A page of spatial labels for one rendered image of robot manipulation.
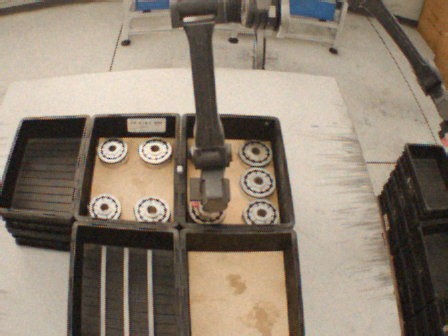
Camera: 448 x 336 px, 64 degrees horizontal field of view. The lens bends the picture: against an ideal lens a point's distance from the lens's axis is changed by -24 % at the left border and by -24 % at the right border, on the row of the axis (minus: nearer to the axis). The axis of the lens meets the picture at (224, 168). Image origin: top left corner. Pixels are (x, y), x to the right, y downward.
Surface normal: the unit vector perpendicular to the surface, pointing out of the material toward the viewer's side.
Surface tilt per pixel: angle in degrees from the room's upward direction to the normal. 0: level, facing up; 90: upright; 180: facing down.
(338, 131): 0
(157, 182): 0
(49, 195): 0
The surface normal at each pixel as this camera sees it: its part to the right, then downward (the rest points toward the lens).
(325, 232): 0.10, -0.62
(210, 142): 0.06, 0.64
